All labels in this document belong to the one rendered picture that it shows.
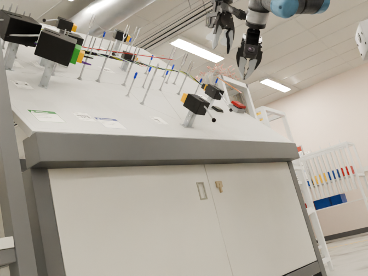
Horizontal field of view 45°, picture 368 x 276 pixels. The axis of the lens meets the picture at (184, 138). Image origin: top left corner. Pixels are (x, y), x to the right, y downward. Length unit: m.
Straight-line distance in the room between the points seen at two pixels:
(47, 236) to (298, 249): 1.02
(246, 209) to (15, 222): 0.83
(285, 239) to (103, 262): 0.81
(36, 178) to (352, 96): 9.26
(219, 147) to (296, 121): 8.89
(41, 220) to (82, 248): 0.11
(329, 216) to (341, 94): 2.61
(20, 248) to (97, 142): 0.31
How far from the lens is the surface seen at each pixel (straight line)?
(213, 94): 1.70
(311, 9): 1.54
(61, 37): 1.21
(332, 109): 10.04
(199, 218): 1.28
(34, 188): 0.96
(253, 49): 1.53
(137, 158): 1.10
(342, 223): 9.96
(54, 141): 0.97
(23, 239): 0.87
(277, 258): 1.58
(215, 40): 1.71
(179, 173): 1.27
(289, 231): 1.69
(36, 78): 1.30
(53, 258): 0.95
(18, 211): 0.88
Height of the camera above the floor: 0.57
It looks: 14 degrees up
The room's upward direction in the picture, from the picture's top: 14 degrees counter-clockwise
